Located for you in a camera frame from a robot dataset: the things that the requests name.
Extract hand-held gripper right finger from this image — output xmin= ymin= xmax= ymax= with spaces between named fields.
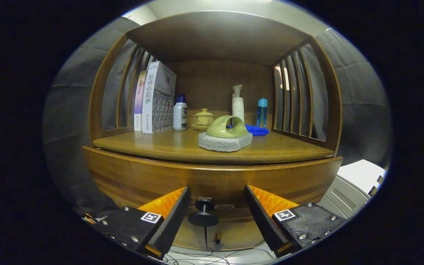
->
xmin=244 ymin=185 xmax=346 ymax=258

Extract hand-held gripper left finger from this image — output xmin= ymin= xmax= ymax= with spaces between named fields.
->
xmin=89 ymin=186 xmax=191 ymax=260

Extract brown wooden drawer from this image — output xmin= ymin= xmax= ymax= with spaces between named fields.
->
xmin=82 ymin=146 xmax=344 ymax=227

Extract green handled scrub sponge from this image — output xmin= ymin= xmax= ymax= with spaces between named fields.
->
xmin=198 ymin=116 xmax=253 ymax=152

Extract wooden cabinet door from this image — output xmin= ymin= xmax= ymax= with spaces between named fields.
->
xmin=172 ymin=220 xmax=208 ymax=251
xmin=205 ymin=220 xmax=271 ymax=251

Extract wooden countertop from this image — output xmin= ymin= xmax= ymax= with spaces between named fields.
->
xmin=93 ymin=127 xmax=335 ymax=165

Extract brown wooden cabinet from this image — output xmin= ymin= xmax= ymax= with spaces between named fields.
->
xmin=82 ymin=10 xmax=344 ymax=251

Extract blue folded cloth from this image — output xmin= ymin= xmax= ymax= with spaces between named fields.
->
xmin=227 ymin=124 xmax=270 ymax=137

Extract white bottle blue cap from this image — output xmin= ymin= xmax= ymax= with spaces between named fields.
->
xmin=173 ymin=94 xmax=188 ymax=132

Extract blue transparent bottle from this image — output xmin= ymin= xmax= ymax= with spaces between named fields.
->
xmin=257 ymin=98 xmax=268 ymax=128

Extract white grey appliance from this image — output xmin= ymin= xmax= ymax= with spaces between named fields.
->
xmin=317 ymin=159 xmax=386 ymax=219

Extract tan lidded teacup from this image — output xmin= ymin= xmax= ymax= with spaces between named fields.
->
xmin=191 ymin=108 xmax=215 ymax=132

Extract white pump bottle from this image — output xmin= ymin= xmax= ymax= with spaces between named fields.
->
xmin=232 ymin=85 xmax=245 ymax=124

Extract purple book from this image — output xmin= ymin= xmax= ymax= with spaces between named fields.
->
xmin=134 ymin=71 xmax=147 ymax=132

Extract white patterned book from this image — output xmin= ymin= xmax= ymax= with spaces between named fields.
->
xmin=142 ymin=61 xmax=177 ymax=134

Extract black floor cables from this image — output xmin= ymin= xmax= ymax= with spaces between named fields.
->
xmin=160 ymin=247 xmax=282 ymax=265

